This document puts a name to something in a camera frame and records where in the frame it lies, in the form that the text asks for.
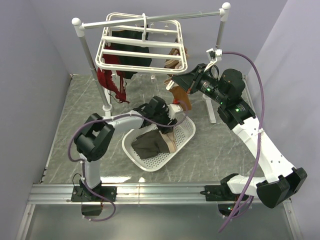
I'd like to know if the white clothes rack stand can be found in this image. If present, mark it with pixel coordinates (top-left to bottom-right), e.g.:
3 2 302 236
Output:
71 2 232 124

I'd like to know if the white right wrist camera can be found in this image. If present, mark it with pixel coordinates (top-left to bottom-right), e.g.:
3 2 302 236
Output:
206 48 223 64

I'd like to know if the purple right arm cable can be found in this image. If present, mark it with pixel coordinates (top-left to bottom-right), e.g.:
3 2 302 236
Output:
218 50 266 234

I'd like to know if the white perforated plastic tray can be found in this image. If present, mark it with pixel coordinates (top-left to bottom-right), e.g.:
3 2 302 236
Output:
122 114 196 172

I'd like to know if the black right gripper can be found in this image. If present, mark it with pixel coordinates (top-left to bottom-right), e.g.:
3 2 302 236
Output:
172 63 228 105

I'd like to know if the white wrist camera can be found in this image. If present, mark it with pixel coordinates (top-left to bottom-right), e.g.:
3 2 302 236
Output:
206 48 223 64
167 100 187 120

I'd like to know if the red lace bra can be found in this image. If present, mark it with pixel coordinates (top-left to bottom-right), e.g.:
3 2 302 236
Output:
97 54 130 104

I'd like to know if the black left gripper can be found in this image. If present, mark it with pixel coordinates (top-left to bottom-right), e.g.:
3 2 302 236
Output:
153 106 178 135

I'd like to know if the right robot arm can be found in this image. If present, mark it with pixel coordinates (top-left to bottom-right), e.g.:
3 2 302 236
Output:
172 63 307 209

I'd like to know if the white square clip hanger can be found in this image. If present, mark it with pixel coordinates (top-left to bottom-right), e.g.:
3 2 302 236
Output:
95 12 188 75

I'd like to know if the aluminium mounting rail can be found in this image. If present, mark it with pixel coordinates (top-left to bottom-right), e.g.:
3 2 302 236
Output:
16 182 303 240

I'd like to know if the striped argyle sock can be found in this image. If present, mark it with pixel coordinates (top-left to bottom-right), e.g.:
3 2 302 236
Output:
164 48 181 69

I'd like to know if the brown underwear with beige waistband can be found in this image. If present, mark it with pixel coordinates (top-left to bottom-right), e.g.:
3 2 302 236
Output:
169 84 192 112

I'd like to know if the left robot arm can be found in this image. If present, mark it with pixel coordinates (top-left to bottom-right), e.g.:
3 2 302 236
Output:
69 96 184 219

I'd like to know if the olive underwear with beige waistband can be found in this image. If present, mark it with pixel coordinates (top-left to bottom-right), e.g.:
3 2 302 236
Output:
131 129 177 160

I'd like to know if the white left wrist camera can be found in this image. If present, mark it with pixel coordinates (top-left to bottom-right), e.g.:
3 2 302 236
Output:
167 100 187 120

